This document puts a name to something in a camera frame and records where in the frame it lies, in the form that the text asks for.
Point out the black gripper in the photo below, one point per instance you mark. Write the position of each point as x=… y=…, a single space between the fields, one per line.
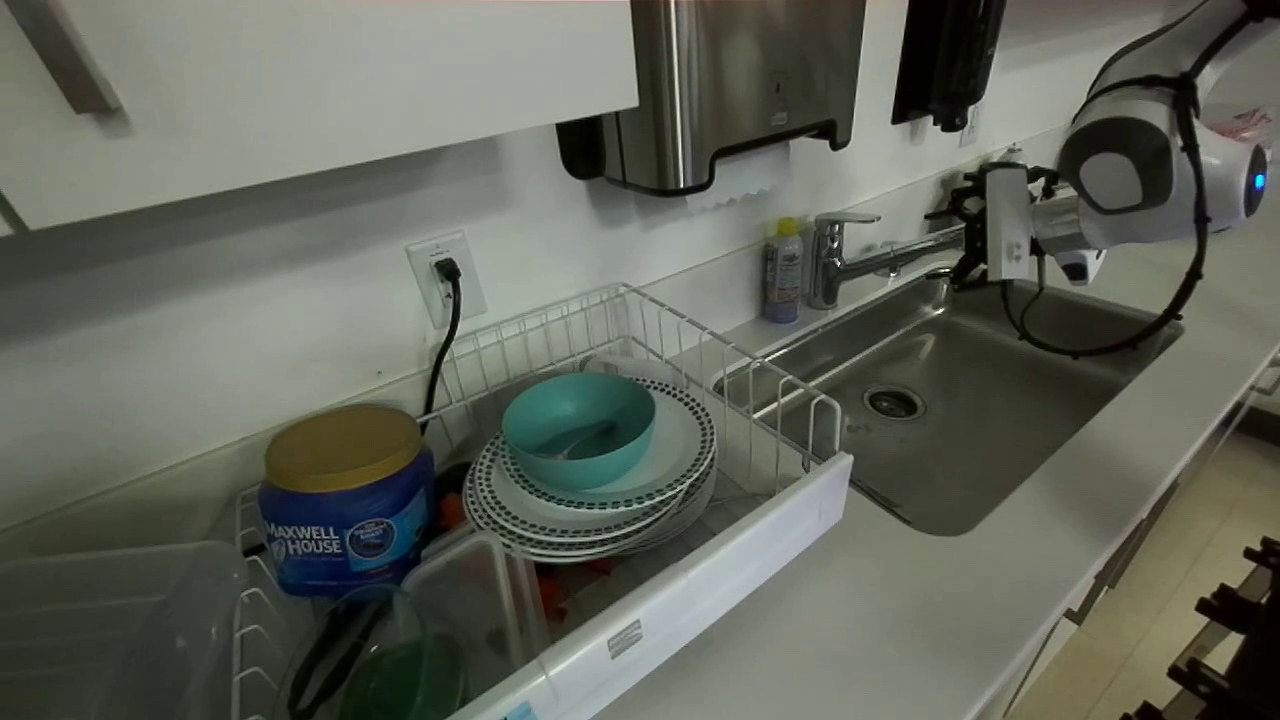
x=977 y=227

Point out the chrome faucet lever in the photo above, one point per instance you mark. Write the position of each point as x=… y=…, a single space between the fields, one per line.
x=854 y=217

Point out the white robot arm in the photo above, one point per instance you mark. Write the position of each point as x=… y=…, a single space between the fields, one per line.
x=1133 y=161

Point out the chrome faucet with spout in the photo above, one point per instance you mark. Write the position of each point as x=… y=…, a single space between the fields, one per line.
x=830 y=266

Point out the dish soap bottle yellow cap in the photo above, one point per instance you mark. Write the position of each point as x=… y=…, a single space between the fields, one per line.
x=781 y=281

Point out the round metal sink drain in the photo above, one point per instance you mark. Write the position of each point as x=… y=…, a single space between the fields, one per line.
x=893 y=403

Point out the stainless steel sink basin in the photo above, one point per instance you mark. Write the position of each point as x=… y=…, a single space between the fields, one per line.
x=1012 y=413

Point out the stainless paper towel dispenser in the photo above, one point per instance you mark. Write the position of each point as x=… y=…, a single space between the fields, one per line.
x=723 y=83

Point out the white plate black dotted rim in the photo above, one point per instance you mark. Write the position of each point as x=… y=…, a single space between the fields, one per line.
x=674 y=462
x=574 y=540

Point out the white dish rack tray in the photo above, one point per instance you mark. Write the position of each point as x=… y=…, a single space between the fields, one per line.
x=723 y=573

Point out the teal bowl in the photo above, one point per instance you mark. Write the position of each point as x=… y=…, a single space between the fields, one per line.
x=563 y=403

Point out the small clear plastic container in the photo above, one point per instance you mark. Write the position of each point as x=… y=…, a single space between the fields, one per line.
x=464 y=603

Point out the white upper cabinet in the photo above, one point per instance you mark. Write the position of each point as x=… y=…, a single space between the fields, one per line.
x=335 y=83

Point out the blue coffee can yellow lid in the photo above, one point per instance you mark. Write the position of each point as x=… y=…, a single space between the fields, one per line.
x=340 y=534

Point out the green bowl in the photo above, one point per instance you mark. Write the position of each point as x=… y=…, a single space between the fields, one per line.
x=402 y=684

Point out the black utensil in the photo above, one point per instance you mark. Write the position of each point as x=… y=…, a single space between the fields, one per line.
x=327 y=653

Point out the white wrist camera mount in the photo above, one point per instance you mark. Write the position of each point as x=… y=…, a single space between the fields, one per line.
x=1008 y=223

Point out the black wall dispenser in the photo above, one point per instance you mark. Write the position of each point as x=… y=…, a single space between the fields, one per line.
x=946 y=55

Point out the white wall power outlet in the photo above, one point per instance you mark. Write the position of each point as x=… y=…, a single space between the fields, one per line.
x=427 y=266

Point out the black rack frame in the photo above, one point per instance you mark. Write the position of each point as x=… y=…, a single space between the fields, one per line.
x=1253 y=664

